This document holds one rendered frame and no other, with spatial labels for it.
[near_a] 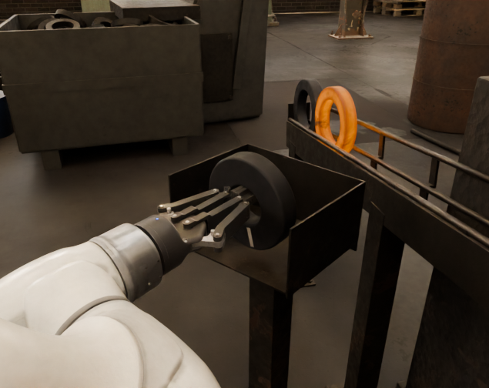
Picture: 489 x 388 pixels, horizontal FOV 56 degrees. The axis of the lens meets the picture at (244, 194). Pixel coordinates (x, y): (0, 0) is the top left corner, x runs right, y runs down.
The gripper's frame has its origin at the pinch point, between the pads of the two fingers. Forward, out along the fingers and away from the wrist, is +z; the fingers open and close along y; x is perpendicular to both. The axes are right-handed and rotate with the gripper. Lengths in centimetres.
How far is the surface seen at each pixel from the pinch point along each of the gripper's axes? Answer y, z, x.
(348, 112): -13, 51, -4
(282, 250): 2.7, 4.6, -12.5
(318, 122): -25, 57, -11
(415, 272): -4, 95, -77
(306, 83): -35, 64, -3
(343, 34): -328, 573, -93
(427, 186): 14.6, 34.5, -8.6
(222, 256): -4.2, -3.0, -12.7
